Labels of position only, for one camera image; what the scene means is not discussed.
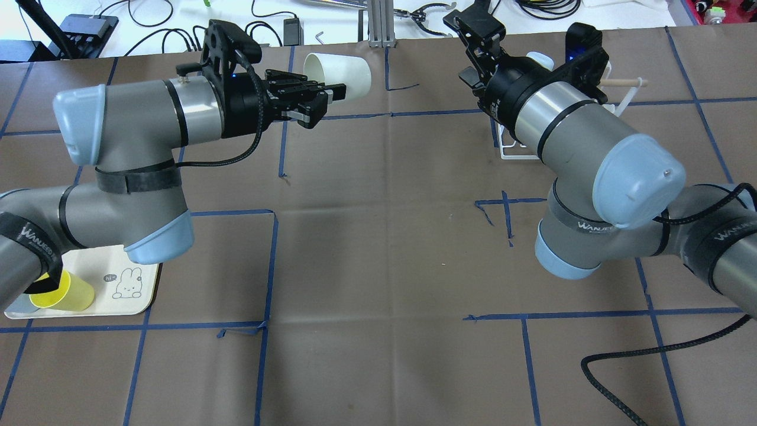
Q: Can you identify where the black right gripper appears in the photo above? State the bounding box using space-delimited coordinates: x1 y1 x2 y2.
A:
444 11 552 143

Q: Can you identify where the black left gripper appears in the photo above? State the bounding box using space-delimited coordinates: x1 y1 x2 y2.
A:
220 69 348 138

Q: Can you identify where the white plastic cup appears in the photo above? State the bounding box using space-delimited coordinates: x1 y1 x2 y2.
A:
303 52 371 101

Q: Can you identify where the light blue plastic cup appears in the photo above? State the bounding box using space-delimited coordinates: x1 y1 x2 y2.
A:
526 51 555 71

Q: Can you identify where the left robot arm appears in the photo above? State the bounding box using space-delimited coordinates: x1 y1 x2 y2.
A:
2 64 348 308

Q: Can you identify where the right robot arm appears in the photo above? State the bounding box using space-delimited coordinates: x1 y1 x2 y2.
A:
444 5 756 317

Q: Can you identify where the yellow plastic cup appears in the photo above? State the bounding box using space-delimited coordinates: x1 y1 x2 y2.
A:
30 269 95 312

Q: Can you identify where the black power adapter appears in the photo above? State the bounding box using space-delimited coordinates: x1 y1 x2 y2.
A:
282 17 305 46

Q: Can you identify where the cream serving tray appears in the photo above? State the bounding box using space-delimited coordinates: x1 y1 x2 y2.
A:
4 246 158 320

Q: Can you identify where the aluminium frame post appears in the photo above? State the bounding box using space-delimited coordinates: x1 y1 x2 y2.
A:
367 0 396 48

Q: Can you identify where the white wire cup rack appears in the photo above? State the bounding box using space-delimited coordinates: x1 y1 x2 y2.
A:
505 81 635 159

